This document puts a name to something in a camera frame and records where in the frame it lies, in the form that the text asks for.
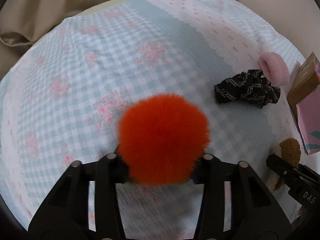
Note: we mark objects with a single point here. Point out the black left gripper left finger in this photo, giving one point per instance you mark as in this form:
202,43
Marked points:
83,203

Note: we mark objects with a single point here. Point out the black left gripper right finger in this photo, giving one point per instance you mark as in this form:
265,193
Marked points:
236,204

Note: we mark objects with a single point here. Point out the brown plush toy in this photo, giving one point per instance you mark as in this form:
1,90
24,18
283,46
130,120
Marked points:
288,150

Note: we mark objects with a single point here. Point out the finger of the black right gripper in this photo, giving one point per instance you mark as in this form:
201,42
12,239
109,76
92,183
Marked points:
287,171

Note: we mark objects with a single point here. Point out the orange fur pompom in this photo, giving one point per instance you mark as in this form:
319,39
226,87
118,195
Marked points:
161,138

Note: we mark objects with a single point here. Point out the cardboard box with pink flaps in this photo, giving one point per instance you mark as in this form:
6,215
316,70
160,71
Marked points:
303,99

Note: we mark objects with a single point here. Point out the black patterned scrunchie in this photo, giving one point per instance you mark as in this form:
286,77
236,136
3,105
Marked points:
251,87

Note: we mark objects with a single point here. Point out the pink fluffy scrunchie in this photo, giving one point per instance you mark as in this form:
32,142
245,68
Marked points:
274,69

